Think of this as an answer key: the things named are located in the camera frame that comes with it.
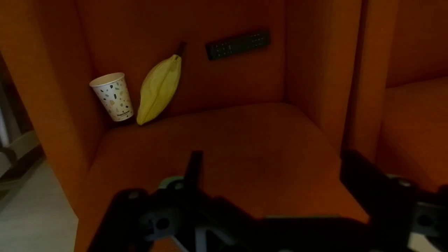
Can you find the black tv remote control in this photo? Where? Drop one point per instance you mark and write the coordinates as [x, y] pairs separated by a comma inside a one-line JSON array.
[[237, 44]]

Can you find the white dotted paper cup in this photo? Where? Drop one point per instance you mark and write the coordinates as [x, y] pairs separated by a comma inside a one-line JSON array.
[[112, 92]]

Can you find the yellow banana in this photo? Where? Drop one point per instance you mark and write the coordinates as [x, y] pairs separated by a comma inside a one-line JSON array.
[[160, 85]]

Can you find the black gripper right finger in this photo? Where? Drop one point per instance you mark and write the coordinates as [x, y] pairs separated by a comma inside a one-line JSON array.
[[398, 207]]

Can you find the orange fabric armchair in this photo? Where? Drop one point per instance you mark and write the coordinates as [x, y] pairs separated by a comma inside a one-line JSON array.
[[269, 121]]

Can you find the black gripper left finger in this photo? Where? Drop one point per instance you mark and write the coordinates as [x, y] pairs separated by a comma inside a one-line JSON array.
[[134, 218]]

